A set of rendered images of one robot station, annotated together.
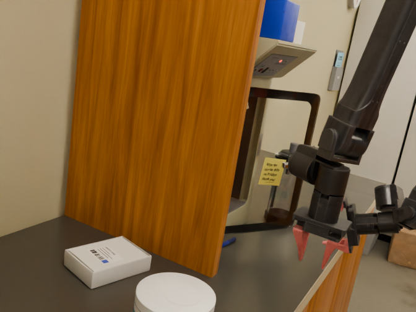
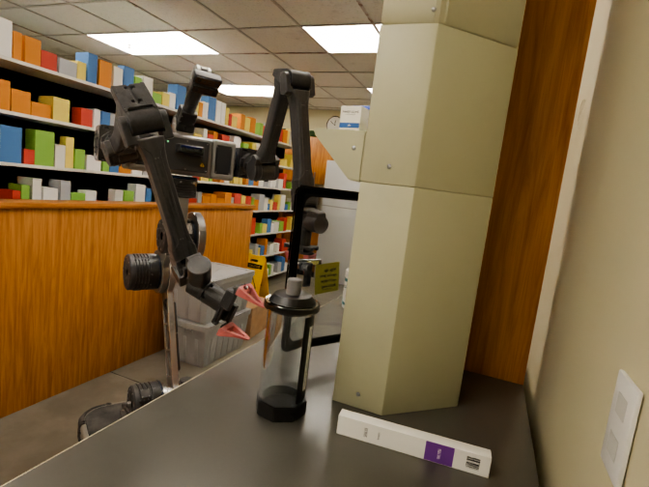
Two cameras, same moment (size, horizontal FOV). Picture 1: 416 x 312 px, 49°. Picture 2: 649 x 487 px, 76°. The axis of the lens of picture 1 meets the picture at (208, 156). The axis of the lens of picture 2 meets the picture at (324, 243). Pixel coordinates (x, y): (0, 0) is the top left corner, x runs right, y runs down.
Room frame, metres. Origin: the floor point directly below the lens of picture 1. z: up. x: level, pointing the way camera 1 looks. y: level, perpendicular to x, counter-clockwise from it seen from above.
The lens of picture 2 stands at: (2.22, -0.29, 1.39)
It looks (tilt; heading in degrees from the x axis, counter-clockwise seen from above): 8 degrees down; 175
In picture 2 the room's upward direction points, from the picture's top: 7 degrees clockwise
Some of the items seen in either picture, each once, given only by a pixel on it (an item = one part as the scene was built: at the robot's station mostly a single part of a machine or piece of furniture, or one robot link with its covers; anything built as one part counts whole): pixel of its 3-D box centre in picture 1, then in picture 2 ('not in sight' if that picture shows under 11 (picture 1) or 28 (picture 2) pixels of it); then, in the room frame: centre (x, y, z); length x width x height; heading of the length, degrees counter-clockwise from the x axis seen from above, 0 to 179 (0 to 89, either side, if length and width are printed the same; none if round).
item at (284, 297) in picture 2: not in sight; (293, 295); (1.43, -0.27, 1.18); 0.09 x 0.09 x 0.07
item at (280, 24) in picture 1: (270, 19); not in sight; (1.14, -0.10, 1.56); 0.10 x 0.10 x 0.09; 63
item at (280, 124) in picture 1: (264, 163); (337, 269); (1.18, -0.15, 1.19); 0.30 x 0.01 x 0.40; 123
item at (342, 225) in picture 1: (324, 208); not in sight; (0.83, -0.24, 1.21); 0.10 x 0.07 x 0.07; 63
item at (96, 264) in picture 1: (108, 260); not in sight; (0.95, 0.19, 0.96); 0.16 x 0.12 x 0.04; 138
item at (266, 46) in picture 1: (275, 60); (359, 161); (1.21, -0.14, 1.46); 0.32 x 0.12 x 0.10; 153
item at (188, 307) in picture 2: not in sight; (211, 291); (-1.00, -0.82, 0.49); 0.60 x 0.42 x 0.33; 153
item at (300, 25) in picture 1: (291, 31); (354, 122); (1.28, -0.17, 1.54); 0.05 x 0.05 x 0.06; 56
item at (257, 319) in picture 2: not in sight; (245, 314); (-1.56, -0.58, 0.14); 0.41 x 0.32 x 0.28; 159
